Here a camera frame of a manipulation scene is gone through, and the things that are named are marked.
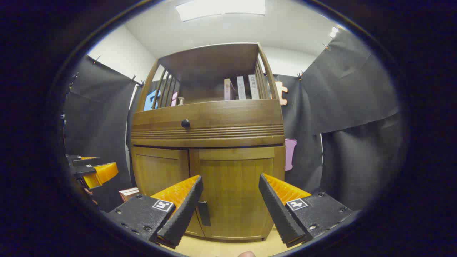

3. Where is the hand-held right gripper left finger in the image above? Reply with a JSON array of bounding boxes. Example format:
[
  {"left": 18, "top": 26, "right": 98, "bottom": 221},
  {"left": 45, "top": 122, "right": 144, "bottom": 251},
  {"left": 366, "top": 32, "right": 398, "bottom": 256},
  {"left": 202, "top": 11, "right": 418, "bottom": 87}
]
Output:
[{"left": 106, "top": 174, "right": 204, "bottom": 250}]

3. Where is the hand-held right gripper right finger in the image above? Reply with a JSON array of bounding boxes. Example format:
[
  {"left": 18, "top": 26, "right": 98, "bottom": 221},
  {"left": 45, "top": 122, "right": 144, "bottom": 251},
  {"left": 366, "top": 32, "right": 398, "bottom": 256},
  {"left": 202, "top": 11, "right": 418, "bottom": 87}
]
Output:
[{"left": 258, "top": 173, "right": 353, "bottom": 248}]

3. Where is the wooden shoe cabinet door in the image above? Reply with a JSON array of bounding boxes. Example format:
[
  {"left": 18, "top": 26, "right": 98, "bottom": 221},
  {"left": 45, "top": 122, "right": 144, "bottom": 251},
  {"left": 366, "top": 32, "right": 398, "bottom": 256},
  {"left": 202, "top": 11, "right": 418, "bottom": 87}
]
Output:
[
  {"left": 131, "top": 146, "right": 206, "bottom": 238},
  {"left": 189, "top": 146, "right": 285, "bottom": 241}
]

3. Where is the wooden double-door shoe cabinet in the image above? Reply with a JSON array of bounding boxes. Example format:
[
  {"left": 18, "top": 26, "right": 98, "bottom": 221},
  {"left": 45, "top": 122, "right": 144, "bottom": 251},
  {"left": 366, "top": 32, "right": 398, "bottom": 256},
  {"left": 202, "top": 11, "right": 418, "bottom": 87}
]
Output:
[{"left": 130, "top": 43, "right": 286, "bottom": 243}]

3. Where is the wooden cabinet drawer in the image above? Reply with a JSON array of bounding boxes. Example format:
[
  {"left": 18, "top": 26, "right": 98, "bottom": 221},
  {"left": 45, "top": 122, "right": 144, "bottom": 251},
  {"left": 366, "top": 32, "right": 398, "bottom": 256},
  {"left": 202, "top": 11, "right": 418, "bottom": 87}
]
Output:
[{"left": 131, "top": 99, "right": 285, "bottom": 147}]

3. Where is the red-spined book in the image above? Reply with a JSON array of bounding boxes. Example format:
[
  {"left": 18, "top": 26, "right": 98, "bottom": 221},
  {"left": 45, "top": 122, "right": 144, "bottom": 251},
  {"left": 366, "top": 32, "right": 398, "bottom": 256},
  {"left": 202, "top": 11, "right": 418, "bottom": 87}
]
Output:
[{"left": 119, "top": 187, "right": 140, "bottom": 202}]

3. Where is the white-spined book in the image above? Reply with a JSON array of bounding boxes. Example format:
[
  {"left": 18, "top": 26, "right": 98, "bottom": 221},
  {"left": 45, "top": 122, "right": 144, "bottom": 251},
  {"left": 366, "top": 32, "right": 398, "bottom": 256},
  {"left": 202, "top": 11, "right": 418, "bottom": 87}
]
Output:
[{"left": 248, "top": 74, "right": 260, "bottom": 100}]

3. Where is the pink-spined book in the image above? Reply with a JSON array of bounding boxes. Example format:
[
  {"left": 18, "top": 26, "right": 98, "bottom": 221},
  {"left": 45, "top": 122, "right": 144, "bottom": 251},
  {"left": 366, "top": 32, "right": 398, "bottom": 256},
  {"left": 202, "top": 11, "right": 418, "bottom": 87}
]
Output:
[{"left": 224, "top": 79, "right": 236, "bottom": 101}]

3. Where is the ceiling light panel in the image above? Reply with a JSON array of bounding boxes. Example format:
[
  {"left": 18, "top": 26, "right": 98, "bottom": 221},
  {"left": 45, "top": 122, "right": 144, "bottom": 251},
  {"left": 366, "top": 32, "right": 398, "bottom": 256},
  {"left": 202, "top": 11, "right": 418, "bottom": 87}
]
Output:
[{"left": 176, "top": 0, "right": 266, "bottom": 22}]

